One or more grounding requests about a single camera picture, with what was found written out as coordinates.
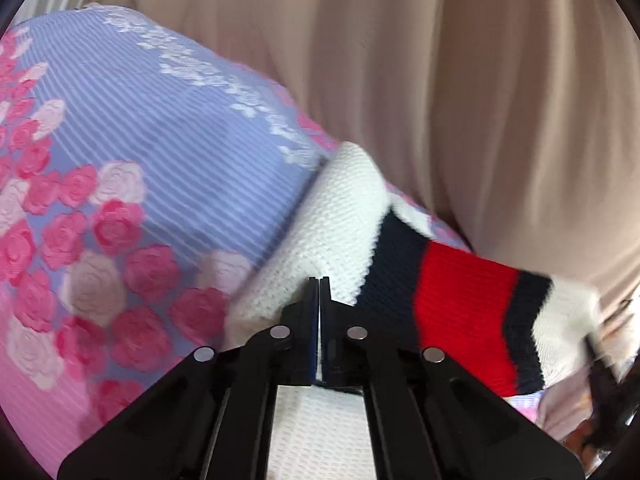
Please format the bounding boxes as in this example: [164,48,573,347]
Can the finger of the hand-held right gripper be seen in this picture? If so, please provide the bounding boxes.
[584,330,637,453]

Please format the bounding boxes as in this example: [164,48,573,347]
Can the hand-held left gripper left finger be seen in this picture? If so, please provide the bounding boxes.
[57,276,321,480]

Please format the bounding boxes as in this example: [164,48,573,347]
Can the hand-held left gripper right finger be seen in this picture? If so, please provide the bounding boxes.
[319,276,586,480]

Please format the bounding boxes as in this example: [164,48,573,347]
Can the white knit sweater striped sleeves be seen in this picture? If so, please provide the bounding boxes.
[225,141,603,480]

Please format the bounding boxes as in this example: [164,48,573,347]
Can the pink blue floral bedsheet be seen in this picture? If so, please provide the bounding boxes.
[0,5,473,480]

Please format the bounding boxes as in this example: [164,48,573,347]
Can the beige curtain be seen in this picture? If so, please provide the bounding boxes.
[90,0,640,311]

